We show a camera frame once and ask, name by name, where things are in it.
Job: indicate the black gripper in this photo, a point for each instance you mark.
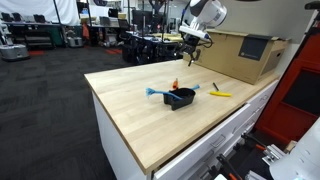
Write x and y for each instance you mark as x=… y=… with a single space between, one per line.
x=190 y=45

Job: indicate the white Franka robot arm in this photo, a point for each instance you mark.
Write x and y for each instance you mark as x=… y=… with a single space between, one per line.
x=210 y=11

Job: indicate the large cardboard box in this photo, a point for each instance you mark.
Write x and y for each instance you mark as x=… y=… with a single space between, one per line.
x=226 y=56

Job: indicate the black plastic container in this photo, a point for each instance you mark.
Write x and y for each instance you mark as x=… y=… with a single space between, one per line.
x=181 y=100

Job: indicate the blue plastic brush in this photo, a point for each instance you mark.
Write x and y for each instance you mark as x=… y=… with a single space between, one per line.
x=160 y=91

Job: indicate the black equipment cart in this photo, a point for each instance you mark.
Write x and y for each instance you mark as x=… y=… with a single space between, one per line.
x=146 y=50

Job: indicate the black computer monitor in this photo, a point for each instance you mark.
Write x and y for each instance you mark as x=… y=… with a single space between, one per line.
x=141 y=16

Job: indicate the red floor mat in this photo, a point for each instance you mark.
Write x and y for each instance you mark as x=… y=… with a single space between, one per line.
x=115 y=51
x=36 y=52

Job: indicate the black orange bar clamp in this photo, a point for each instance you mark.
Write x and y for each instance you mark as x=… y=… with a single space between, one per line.
x=253 y=142
x=228 y=168

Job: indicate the white drawer cabinet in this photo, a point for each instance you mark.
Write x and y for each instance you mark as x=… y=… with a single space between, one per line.
x=113 y=146

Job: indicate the silver canister vacuum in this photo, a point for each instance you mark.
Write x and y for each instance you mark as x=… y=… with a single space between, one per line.
x=74 y=40

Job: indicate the small wooden block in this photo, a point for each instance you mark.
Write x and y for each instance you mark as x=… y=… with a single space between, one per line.
x=290 y=146

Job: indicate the black tripod pole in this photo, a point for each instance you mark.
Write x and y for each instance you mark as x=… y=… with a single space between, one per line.
x=59 y=20

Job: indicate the white plastic cover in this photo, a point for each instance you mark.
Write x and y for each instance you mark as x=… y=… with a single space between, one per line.
x=300 y=156

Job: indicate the dark office desk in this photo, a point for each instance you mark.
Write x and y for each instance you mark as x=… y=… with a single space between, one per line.
x=36 y=35

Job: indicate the white curtain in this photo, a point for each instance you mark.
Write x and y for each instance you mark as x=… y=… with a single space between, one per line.
x=33 y=8

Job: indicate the grey round floor machine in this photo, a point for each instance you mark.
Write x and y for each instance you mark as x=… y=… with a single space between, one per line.
x=13 y=51

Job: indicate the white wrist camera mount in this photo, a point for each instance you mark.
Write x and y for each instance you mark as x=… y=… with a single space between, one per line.
x=195 y=33

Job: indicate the silver metal bracket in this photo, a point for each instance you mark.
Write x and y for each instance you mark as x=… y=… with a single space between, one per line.
x=274 y=154

